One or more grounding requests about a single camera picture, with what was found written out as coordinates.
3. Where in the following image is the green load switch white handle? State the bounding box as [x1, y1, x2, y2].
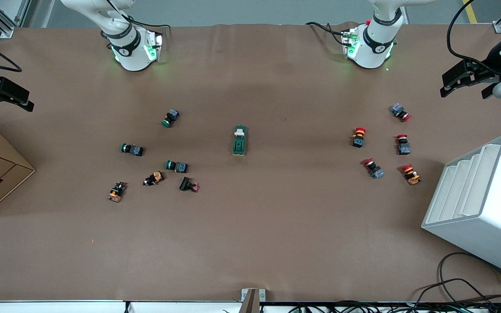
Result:
[232, 125, 248, 156]

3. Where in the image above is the red mushroom button grey block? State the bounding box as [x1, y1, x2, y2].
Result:
[362, 158, 385, 180]
[391, 103, 412, 122]
[396, 134, 411, 156]

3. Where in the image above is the red mushroom button orange block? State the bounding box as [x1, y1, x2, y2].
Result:
[401, 163, 422, 186]

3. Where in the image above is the red mushroom button black block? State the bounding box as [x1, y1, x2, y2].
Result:
[351, 127, 367, 149]

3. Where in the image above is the white stepped rack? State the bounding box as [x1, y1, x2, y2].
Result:
[421, 134, 501, 280]

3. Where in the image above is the green pushbutton grey block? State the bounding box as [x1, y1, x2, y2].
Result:
[120, 143, 145, 157]
[165, 160, 189, 174]
[161, 108, 180, 128]

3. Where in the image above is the black pushbutton orange block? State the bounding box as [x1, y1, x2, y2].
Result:
[143, 171, 165, 187]
[107, 181, 127, 203]

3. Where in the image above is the black square pushbutton red block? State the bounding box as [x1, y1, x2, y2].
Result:
[179, 176, 200, 193]

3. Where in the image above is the brown table mat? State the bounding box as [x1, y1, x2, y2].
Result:
[0, 22, 501, 303]

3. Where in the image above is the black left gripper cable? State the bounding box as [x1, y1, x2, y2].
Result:
[447, 0, 490, 66]

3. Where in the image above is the black left base cable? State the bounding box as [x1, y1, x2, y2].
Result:
[306, 21, 347, 46]

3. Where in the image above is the black base cable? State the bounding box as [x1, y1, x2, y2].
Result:
[306, 21, 347, 46]
[124, 15, 172, 33]

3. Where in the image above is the black right base cable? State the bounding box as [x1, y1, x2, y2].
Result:
[124, 15, 172, 33]

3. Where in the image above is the black looped cable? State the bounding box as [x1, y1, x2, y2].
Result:
[411, 252, 501, 311]

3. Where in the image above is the black cable bundle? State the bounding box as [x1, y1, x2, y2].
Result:
[285, 299, 501, 313]

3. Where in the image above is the aluminium bracket post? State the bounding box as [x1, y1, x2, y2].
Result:
[241, 288, 266, 313]

